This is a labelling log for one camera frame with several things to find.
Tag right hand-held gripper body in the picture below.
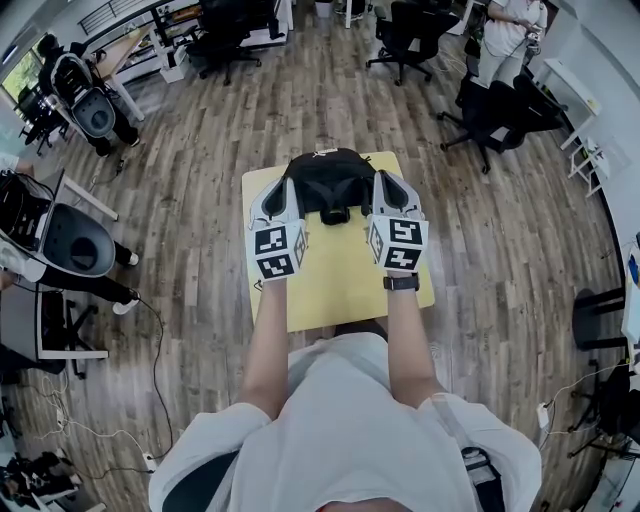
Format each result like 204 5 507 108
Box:
366 211 431 274

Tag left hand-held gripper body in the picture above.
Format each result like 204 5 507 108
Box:
243 212 310 284

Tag black backpack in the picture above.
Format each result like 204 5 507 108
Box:
280 147 377 226

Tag person's right forearm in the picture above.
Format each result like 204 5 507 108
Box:
383 269 447 410

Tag person's left forearm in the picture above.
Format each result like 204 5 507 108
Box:
237 277 292 422

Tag black wristwatch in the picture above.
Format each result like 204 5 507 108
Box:
382 273 422 293

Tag yellow table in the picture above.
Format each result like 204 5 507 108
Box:
241 150 436 334

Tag person's dark trousers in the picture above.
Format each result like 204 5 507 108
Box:
331 319 390 340

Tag black office chair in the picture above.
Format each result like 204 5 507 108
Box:
186 0 264 85
438 73 569 176
365 0 461 88
568 358 640 459

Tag white table beam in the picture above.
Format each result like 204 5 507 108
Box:
62 172 121 223

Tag person's white shirt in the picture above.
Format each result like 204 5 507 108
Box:
148 332 544 512

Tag white side table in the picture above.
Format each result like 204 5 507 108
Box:
541 57 602 152

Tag wooden table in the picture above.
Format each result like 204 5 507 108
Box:
93 24 157 122

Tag black shelf unit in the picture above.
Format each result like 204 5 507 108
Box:
148 0 202 42

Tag black round stool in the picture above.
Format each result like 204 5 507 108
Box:
571 287 629 352

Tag white desk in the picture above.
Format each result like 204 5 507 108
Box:
588 448 640 512
619 231 640 375

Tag dark slatted railing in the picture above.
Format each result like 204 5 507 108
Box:
77 0 152 37

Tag black floor equipment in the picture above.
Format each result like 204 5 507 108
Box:
0 448 82 503

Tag black floor cable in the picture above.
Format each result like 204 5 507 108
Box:
135 296 175 460

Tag white adapter cable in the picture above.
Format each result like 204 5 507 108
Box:
546 361 630 407

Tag white table frame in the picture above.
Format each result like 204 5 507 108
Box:
35 287 110 363

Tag white floor cable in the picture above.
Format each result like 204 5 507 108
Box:
41 373 152 462

